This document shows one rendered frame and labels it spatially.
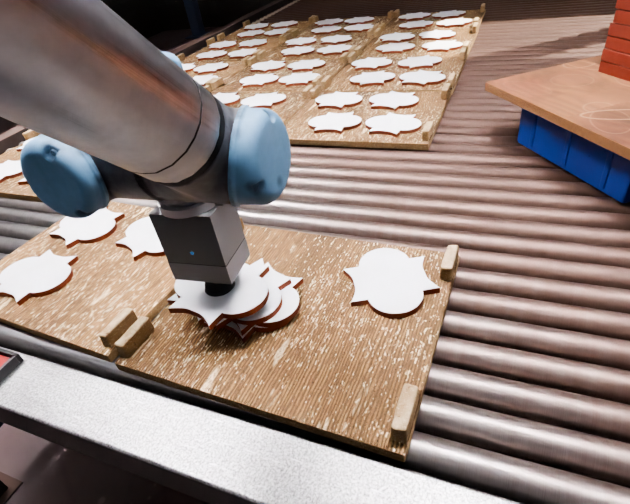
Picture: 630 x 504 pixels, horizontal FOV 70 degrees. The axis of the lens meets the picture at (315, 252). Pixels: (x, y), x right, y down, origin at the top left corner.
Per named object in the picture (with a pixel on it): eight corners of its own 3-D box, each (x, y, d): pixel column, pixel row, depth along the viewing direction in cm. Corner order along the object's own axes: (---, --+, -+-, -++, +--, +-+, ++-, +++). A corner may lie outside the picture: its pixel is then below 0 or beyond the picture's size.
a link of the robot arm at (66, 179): (97, 141, 32) (181, 88, 40) (-9, 141, 36) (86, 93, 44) (139, 231, 37) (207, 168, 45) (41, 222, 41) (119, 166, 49)
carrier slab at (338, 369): (405, 463, 48) (405, 456, 47) (118, 370, 64) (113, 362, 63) (459, 261, 73) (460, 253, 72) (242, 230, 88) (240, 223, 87)
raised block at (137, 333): (129, 360, 63) (121, 347, 61) (119, 357, 64) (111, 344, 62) (156, 329, 67) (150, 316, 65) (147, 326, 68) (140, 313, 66)
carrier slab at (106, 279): (111, 363, 65) (107, 356, 64) (-51, 304, 82) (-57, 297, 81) (240, 227, 89) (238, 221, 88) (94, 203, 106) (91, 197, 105)
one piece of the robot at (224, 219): (238, 151, 56) (264, 255, 66) (175, 152, 59) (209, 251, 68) (203, 192, 49) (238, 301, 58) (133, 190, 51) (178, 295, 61)
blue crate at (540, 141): (768, 164, 82) (796, 111, 76) (622, 207, 78) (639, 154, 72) (629, 111, 107) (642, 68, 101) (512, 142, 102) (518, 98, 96)
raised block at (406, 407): (407, 446, 48) (406, 431, 46) (389, 441, 49) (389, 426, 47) (419, 399, 52) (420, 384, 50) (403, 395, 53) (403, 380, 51)
